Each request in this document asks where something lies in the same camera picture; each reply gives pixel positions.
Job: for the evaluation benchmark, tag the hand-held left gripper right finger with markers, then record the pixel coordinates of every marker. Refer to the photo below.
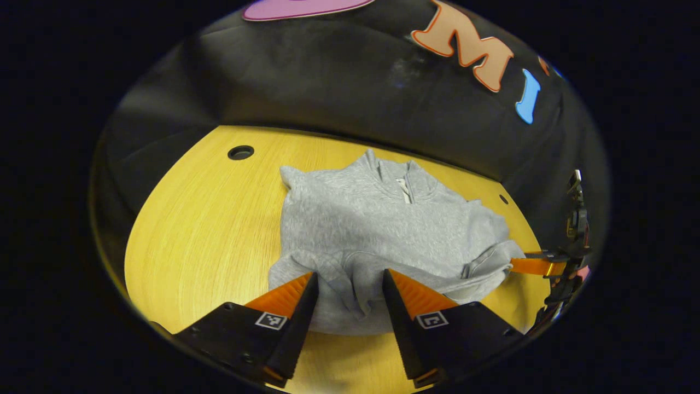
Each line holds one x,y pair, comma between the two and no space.
402,334

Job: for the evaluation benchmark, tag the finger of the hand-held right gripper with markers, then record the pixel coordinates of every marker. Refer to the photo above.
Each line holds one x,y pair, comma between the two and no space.
536,266

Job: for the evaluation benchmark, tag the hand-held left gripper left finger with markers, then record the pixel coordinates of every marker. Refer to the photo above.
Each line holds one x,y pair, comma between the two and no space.
292,334

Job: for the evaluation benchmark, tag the grey zip-neck sweatshirt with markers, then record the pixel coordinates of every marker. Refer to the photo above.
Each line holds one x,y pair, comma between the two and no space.
383,235

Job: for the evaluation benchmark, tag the black backdrop cloth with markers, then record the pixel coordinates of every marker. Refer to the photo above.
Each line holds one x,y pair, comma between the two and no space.
339,82

